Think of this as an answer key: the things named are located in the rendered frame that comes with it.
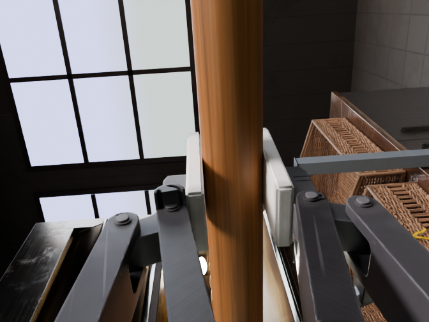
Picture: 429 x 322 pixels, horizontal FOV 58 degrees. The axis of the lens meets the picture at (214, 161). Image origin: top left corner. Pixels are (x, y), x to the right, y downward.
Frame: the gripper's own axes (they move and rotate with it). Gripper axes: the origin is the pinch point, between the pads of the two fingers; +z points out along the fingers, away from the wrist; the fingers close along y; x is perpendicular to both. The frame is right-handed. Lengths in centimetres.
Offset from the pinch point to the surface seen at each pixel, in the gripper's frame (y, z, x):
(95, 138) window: -92, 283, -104
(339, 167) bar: 37, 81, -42
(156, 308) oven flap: -21, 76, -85
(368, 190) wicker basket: 46, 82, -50
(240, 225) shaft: 0.2, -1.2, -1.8
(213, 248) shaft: -1.2, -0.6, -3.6
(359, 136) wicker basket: 59, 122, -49
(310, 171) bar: 28, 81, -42
